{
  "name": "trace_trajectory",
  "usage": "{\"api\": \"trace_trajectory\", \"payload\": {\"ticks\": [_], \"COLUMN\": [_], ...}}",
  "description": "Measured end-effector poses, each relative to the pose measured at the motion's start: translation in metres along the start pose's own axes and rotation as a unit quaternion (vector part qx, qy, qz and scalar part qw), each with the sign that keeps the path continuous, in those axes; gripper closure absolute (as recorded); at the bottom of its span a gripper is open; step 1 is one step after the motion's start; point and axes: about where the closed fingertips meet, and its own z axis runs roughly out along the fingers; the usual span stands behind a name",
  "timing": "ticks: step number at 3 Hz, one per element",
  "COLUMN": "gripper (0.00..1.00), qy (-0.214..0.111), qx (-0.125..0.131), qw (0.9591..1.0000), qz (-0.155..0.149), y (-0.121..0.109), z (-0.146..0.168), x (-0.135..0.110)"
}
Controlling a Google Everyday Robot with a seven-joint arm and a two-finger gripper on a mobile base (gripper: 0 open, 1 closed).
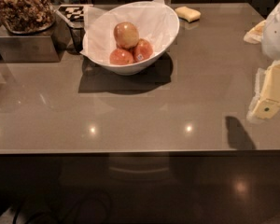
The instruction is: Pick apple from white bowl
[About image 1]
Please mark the red-yellow apple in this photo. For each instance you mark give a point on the red-yellow apple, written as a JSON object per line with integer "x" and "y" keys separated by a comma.
{"x": 126, "y": 35}

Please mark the left red apple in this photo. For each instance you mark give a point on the left red apple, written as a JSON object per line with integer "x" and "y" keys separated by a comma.
{"x": 121, "y": 57}

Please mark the black white patterned tag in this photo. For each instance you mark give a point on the black white patterned tag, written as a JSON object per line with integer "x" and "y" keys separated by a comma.
{"x": 72, "y": 15}

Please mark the right red apple with sticker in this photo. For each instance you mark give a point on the right red apple with sticker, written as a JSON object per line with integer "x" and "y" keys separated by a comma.
{"x": 142, "y": 51}

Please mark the steel box stand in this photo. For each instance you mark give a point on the steel box stand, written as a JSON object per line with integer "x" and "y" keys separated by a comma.
{"x": 44, "y": 47}

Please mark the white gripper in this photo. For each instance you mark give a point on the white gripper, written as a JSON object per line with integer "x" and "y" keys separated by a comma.
{"x": 276, "y": 36}

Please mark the white bowl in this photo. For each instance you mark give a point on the white bowl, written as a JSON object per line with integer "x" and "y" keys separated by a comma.
{"x": 130, "y": 68}

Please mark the white paper liner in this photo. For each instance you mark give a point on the white paper liner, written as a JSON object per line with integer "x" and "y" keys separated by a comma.
{"x": 152, "y": 22}

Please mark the yellow sponge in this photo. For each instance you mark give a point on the yellow sponge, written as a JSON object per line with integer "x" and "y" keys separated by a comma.
{"x": 188, "y": 14}

